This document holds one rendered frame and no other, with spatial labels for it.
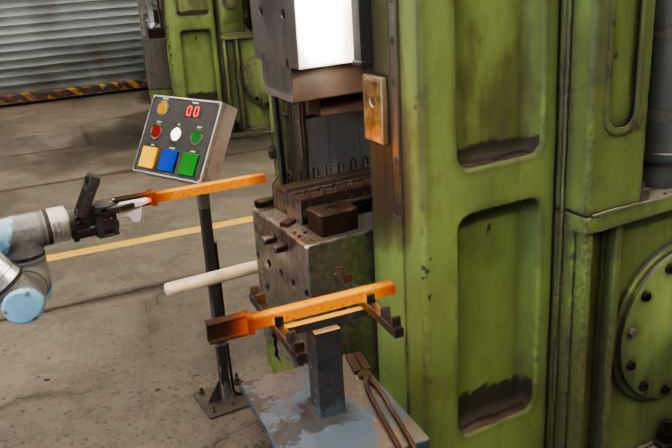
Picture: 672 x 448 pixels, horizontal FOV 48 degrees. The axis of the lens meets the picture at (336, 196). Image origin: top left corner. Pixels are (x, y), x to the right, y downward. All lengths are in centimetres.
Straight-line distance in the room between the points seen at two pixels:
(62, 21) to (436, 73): 838
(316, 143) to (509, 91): 70
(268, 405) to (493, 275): 74
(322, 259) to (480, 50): 69
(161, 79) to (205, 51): 51
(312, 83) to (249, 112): 499
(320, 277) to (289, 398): 40
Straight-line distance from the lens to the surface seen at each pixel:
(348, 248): 209
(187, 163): 255
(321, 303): 162
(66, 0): 995
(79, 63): 1002
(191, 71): 704
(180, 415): 307
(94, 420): 315
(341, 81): 213
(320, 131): 243
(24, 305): 189
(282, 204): 228
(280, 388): 186
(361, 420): 173
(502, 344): 228
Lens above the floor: 168
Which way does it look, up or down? 19 degrees down
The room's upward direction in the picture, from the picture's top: 3 degrees counter-clockwise
